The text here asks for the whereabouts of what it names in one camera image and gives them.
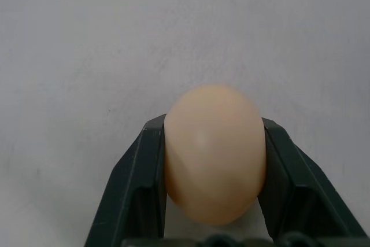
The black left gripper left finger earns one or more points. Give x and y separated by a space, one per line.
136 183

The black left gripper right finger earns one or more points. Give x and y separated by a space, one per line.
300 189

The beige egg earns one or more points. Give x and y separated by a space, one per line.
215 154

